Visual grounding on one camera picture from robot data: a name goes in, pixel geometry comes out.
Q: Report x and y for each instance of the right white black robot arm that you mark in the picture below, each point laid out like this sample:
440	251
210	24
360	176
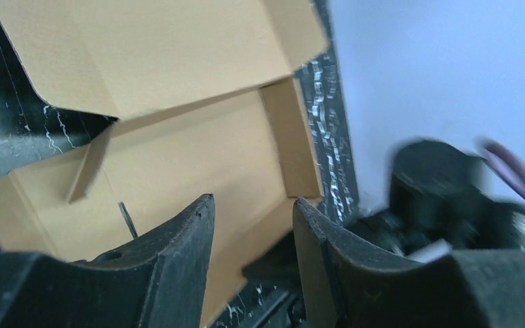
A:
436	204

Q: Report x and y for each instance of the brown cardboard box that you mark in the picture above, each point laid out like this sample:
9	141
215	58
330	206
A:
204	100

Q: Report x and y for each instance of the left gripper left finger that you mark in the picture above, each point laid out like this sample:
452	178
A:
156	280

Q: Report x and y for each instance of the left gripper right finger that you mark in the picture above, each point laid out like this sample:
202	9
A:
349	282

